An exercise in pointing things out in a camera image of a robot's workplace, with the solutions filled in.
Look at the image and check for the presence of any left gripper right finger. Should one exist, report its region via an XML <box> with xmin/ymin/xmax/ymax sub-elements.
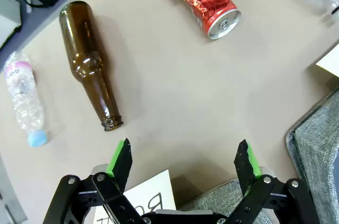
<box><xmin>219</xmin><ymin>139</ymin><xmax>320</xmax><ymax>224</ymax></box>

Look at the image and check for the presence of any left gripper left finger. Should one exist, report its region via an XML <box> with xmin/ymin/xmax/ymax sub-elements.
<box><xmin>42</xmin><ymin>137</ymin><xmax>149</xmax><ymax>224</ymax></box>

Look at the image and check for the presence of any brown glass bottle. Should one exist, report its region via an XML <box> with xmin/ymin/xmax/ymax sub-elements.
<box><xmin>58</xmin><ymin>1</ymin><xmax>124</xmax><ymax>132</ymax></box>

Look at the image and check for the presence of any small pink-label plastic bottle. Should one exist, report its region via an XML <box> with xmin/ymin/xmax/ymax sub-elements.
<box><xmin>3</xmin><ymin>51</ymin><xmax>49</xmax><ymax>148</ymax></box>

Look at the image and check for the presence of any white label on bottle basket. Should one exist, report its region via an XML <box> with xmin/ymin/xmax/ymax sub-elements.
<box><xmin>91</xmin><ymin>169</ymin><xmax>177</xmax><ymax>224</ymax></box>

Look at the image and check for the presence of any grey fabric bottle basket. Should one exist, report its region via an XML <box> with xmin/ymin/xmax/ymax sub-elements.
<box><xmin>177</xmin><ymin>178</ymin><xmax>268</xmax><ymax>224</ymax></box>

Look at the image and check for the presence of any grey fabric plastic basket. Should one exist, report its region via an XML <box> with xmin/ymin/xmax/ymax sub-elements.
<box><xmin>285</xmin><ymin>88</ymin><xmax>339</xmax><ymax>224</ymax></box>

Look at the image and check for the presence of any white label on plastic basket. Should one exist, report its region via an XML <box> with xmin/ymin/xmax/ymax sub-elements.
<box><xmin>315</xmin><ymin>46</ymin><xmax>339</xmax><ymax>75</ymax></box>

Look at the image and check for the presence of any white desk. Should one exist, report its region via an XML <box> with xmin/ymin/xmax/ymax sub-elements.
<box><xmin>0</xmin><ymin>0</ymin><xmax>29</xmax><ymax>50</ymax></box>

